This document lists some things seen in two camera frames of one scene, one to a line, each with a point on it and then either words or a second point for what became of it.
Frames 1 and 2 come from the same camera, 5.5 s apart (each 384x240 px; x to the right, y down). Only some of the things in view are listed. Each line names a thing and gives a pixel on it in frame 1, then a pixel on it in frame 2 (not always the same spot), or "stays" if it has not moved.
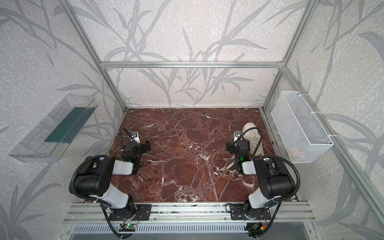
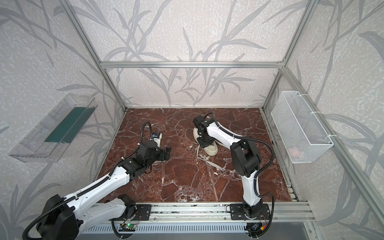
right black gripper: x=235 y=148 -> x=205 y=142
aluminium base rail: x=94 y=217 stays
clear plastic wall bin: x=46 y=139 stays
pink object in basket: x=294 y=151 stays
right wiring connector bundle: x=255 y=227 stays
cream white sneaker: x=253 y=136 -> x=212 y=150
